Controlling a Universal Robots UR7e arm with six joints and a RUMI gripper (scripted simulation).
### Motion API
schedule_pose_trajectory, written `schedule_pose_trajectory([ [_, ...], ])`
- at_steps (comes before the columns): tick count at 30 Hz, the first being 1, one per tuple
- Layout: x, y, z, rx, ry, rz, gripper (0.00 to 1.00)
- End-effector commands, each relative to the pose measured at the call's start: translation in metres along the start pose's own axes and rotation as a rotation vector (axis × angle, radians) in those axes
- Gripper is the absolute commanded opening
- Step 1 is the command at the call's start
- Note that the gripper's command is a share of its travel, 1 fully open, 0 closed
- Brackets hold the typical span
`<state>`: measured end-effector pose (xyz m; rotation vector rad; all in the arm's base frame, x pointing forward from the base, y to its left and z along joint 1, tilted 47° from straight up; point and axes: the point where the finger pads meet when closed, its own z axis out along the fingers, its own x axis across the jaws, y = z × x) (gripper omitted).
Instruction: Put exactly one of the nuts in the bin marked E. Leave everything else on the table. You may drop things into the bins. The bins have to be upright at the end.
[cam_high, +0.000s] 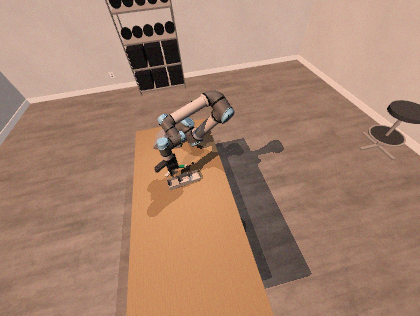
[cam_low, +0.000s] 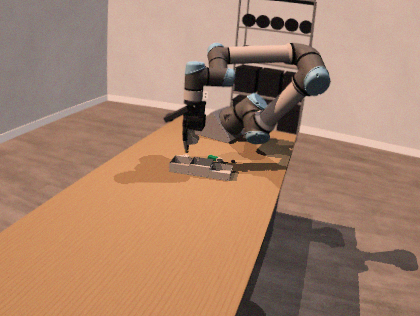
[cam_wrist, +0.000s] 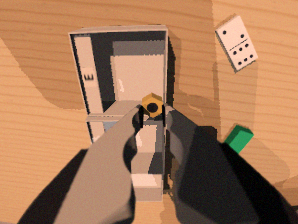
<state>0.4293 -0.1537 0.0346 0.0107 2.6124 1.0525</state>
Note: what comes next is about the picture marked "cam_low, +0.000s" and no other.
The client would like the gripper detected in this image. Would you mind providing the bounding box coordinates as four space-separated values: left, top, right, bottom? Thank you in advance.
182 100 206 153

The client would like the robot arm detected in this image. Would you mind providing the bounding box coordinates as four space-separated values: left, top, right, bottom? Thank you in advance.
184 43 330 144

